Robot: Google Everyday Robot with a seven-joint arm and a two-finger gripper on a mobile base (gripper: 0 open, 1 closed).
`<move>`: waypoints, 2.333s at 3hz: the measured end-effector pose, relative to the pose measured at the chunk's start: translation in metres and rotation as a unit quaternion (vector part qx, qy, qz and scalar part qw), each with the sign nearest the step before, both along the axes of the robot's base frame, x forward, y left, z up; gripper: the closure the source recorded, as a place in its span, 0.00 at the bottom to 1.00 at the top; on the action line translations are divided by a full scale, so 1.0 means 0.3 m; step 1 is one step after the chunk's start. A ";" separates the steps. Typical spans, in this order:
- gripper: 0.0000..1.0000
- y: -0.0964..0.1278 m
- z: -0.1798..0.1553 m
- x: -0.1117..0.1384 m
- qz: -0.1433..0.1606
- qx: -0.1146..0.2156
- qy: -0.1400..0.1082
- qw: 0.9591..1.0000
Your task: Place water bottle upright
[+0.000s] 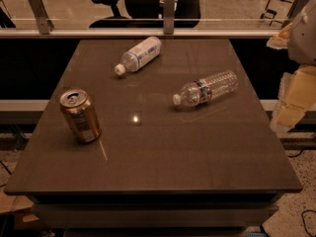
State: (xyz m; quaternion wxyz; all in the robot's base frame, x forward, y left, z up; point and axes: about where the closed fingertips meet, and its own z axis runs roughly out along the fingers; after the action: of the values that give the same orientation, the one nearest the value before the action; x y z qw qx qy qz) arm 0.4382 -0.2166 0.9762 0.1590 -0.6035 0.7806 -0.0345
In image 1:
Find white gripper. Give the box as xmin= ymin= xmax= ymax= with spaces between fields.
xmin=267 ymin=0 xmax=316 ymax=132

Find clear bottle red label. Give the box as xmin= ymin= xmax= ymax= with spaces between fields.
xmin=173 ymin=70 xmax=238 ymax=107

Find clear bottle white label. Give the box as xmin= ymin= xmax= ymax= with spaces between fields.
xmin=115 ymin=37 xmax=162 ymax=76

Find yellow black cart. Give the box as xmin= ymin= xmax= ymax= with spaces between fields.
xmin=260 ymin=0 xmax=295 ymax=23

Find brown table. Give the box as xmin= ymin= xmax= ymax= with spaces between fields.
xmin=5 ymin=39 xmax=301 ymax=231

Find black office chair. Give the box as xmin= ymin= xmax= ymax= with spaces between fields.
xmin=90 ymin=0 xmax=200 ymax=28

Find gold soda can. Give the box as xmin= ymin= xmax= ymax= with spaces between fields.
xmin=60 ymin=89 xmax=101 ymax=143

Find glass railing panel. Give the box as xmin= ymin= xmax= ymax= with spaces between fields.
xmin=1 ymin=0 xmax=307 ymax=30

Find cardboard box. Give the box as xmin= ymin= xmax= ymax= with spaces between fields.
xmin=0 ymin=191 xmax=48 ymax=231

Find right metal rail bracket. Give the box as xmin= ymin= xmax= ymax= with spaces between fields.
xmin=282 ymin=0 xmax=309 ymax=27

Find metal rail bracket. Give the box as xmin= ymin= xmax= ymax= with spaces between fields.
xmin=28 ymin=0 xmax=54 ymax=35
xmin=163 ymin=0 xmax=175 ymax=35
xmin=282 ymin=0 xmax=309 ymax=27

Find middle metal rail bracket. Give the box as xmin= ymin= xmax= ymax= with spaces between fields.
xmin=163 ymin=0 xmax=175 ymax=35

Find black floor cable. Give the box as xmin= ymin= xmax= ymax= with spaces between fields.
xmin=300 ymin=208 xmax=316 ymax=237

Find left metal rail bracket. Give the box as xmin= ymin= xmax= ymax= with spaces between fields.
xmin=28 ymin=0 xmax=54 ymax=35

